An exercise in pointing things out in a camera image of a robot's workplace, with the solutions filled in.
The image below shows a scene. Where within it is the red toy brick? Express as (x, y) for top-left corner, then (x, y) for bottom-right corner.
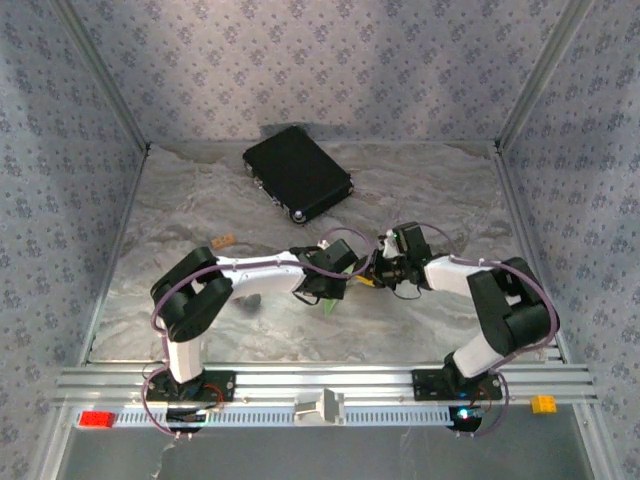
(79, 410), (116, 430)

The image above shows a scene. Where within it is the light green paper sheet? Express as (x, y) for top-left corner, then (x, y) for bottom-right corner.
(322, 259), (374, 318)

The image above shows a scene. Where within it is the aluminium frame post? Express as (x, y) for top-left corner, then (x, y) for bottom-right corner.
(52, 0), (152, 154)
(495, 0), (599, 151)

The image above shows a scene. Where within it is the black controller board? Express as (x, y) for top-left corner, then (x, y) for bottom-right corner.
(164, 407), (209, 432)
(447, 404), (487, 432)

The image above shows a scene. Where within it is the slotted grey cable duct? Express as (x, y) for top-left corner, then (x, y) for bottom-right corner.
(74, 405), (481, 429)

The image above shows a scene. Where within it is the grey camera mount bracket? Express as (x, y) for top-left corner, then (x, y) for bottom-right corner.
(293, 387), (346, 426)

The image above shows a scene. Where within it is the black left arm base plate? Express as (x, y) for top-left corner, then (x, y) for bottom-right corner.
(144, 370), (237, 404)

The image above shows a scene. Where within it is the aluminium front rail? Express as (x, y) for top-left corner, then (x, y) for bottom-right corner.
(54, 364), (600, 407)

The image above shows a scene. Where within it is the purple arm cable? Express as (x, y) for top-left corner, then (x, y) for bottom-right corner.
(417, 222), (557, 440)
(142, 227), (374, 441)

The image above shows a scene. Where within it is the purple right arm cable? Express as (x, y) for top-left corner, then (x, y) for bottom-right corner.
(417, 222), (557, 440)

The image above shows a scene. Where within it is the black hard case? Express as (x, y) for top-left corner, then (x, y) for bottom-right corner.
(242, 124), (355, 225)

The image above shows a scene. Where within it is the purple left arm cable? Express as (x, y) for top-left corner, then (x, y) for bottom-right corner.
(142, 227), (374, 441)

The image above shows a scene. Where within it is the aluminium side rail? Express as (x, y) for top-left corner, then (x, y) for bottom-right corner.
(492, 144), (571, 364)
(78, 144), (151, 366)

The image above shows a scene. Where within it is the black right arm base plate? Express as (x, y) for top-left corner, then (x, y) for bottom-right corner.
(410, 368), (504, 402)

